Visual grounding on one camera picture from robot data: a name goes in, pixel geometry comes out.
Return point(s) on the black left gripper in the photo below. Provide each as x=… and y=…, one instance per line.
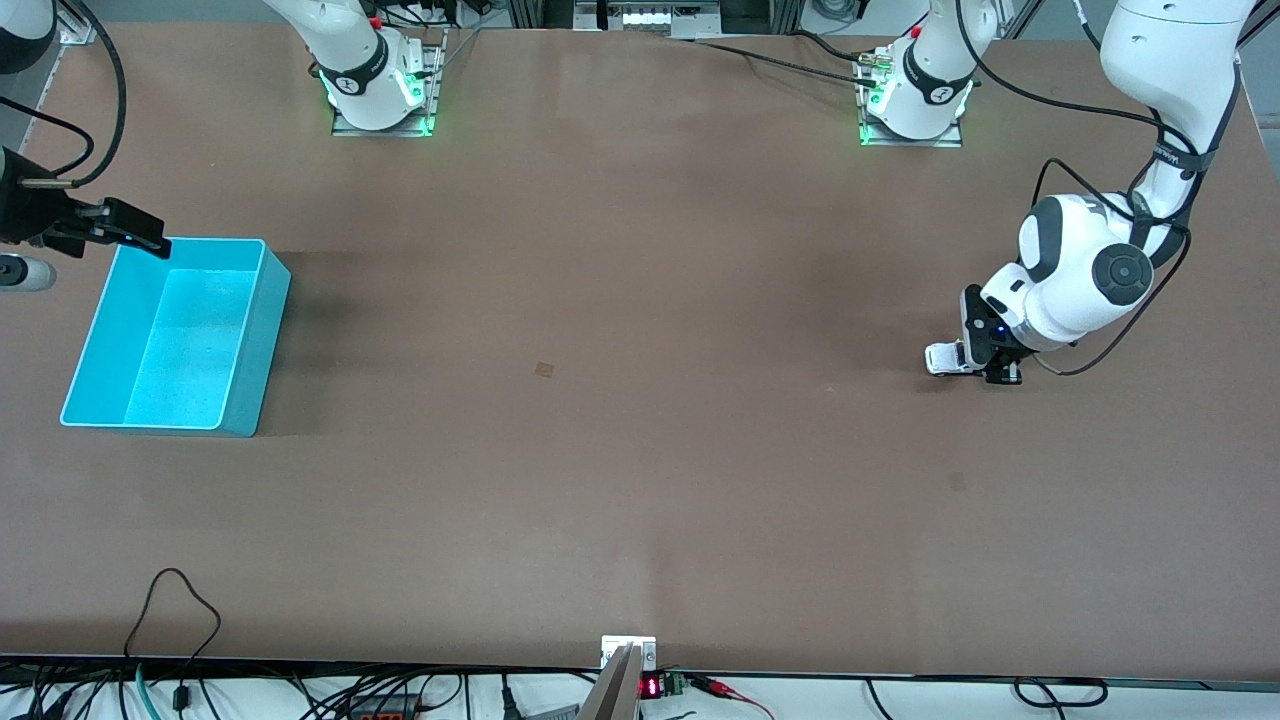
x=989, y=341

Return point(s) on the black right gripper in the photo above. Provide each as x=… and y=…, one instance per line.
x=28, y=212

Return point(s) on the white jeep toy black roof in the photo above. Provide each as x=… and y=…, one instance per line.
x=942, y=358

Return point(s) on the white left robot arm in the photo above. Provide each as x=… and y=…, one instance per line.
x=1080, y=280

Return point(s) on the turquoise plastic bin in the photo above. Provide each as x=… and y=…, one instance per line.
x=180, y=350

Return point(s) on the red clip lead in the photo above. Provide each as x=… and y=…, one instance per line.
x=725, y=690

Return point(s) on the green terminal block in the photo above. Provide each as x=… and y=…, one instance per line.
x=675, y=685

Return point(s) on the red LED display module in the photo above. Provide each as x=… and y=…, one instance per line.
x=651, y=688

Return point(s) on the grey equipment with lit panel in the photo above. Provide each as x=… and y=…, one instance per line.
x=650, y=18

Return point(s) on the aluminium frame profile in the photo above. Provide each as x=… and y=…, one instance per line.
x=78, y=30

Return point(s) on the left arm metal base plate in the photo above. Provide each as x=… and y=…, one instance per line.
x=910, y=143

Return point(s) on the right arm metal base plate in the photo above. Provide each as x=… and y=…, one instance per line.
x=385, y=131

